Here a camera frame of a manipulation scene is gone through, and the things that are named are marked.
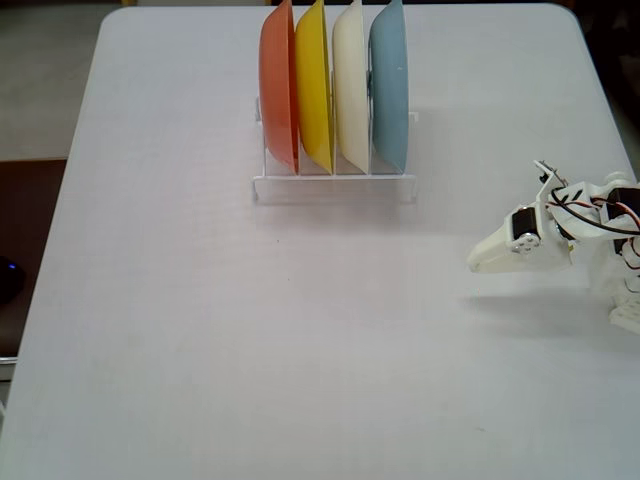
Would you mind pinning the orange plate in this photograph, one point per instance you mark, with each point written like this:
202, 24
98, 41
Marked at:
275, 90

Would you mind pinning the teal plastic bowl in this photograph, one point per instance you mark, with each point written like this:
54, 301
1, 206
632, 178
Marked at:
390, 100

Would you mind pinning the cream white plate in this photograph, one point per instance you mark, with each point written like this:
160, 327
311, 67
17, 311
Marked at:
350, 100

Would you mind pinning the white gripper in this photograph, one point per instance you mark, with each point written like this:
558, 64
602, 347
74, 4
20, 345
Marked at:
517, 239

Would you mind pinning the white metal frame bar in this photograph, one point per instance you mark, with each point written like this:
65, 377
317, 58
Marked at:
7, 367

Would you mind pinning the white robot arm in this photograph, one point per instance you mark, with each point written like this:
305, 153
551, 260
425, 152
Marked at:
620, 181

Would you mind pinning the black computer mouse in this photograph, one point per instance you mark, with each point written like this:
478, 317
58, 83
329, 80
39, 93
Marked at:
10, 282

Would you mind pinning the yellow plate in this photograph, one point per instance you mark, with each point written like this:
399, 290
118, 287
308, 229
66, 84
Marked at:
315, 100

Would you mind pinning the dark brown furniture top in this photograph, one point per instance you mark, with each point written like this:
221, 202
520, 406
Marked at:
25, 210

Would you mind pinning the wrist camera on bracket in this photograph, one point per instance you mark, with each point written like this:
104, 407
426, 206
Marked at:
547, 175

